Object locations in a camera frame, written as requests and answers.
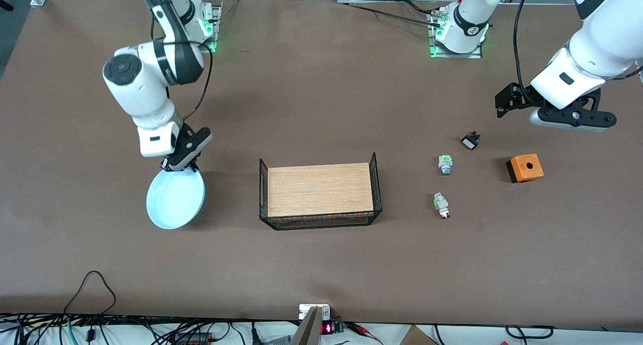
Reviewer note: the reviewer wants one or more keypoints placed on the light blue round plate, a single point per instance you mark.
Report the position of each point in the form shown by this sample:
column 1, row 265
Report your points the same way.
column 176, row 202

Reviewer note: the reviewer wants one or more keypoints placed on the red push button switch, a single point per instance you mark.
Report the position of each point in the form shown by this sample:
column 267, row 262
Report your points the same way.
column 441, row 204

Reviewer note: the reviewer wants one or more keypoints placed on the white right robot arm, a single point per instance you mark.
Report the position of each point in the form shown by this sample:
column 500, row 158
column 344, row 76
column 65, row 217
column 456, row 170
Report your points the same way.
column 135, row 89

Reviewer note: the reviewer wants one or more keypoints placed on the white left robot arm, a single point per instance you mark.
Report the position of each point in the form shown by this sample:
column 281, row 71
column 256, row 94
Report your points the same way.
column 598, row 43

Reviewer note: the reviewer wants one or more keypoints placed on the black white-capped push button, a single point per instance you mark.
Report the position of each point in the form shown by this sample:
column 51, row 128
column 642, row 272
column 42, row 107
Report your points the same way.
column 469, row 143

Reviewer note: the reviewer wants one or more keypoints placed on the light wooden board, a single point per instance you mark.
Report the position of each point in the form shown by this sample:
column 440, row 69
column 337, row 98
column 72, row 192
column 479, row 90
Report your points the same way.
column 321, row 189

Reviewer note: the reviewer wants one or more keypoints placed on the black power strip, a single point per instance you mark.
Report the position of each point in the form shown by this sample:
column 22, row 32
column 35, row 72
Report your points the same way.
column 193, row 340

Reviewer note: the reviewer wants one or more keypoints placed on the red digit display module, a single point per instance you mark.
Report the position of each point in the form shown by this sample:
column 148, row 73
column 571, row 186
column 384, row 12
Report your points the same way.
column 327, row 328

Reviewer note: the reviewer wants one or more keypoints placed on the red and black test leads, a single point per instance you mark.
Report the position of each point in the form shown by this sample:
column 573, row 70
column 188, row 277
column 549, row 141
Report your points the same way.
column 361, row 329

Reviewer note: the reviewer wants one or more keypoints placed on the brown cardboard box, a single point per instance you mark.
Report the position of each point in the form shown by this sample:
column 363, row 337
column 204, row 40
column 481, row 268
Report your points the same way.
column 417, row 337

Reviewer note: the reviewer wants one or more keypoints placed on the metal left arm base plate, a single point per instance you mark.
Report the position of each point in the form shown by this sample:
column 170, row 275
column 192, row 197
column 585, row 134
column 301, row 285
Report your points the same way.
column 474, row 55

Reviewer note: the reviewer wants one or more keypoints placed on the orange button enclosure box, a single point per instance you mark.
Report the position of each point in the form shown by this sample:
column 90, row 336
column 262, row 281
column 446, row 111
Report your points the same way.
column 530, row 170

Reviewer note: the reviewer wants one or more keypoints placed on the green push button switch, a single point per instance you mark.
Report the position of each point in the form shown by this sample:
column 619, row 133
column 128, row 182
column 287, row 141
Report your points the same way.
column 445, row 163

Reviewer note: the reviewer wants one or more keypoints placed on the small silver metal bracket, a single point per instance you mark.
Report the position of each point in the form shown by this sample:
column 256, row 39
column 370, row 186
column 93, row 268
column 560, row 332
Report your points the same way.
column 306, row 312

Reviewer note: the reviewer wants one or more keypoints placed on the grey aluminium profile post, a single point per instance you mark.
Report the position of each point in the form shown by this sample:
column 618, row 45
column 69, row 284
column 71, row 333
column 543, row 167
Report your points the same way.
column 307, row 332

